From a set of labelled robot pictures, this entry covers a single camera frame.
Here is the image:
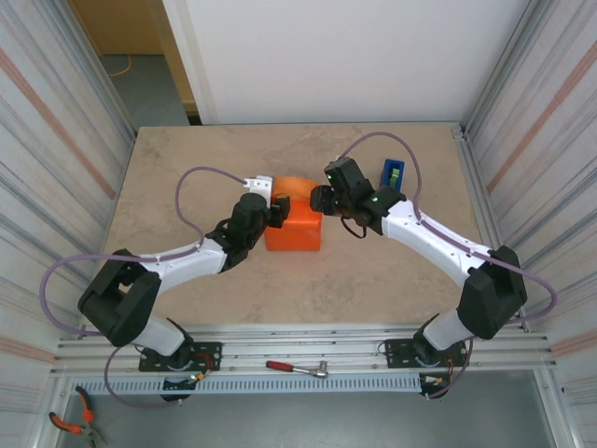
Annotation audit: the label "yellow wooden door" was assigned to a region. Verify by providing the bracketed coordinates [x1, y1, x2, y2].
[68, 0, 201, 126]

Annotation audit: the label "red-handled ratchet wrench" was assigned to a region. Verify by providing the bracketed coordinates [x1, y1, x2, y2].
[265, 359, 329, 379]

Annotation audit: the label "white slotted cable duct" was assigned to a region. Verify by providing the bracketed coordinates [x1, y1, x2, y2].
[69, 375, 423, 396]

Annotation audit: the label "aluminium frame post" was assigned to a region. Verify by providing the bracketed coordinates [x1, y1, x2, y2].
[464, 0, 561, 141]
[64, 0, 139, 146]

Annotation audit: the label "aluminium side rail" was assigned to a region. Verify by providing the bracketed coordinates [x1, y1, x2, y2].
[454, 123, 531, 333]

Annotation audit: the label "orange floor cable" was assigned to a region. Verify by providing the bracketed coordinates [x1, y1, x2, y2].
[107, 54, 135, 78]

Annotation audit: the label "aluminium rail frame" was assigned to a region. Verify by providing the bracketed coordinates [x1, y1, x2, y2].
[50, 323, 559, 375]

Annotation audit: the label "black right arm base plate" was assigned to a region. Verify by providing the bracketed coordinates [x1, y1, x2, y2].
[383, 337, 468, 370]

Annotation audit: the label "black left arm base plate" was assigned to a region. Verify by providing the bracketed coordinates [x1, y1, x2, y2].
[138, 341, 223, 373]

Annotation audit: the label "blue tape dispenser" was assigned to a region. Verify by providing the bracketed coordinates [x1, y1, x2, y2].
[381, 159, 406, 192]

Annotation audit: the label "orange-handled pliers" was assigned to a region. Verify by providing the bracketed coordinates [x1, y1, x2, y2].
[49, 385, 109, 447]

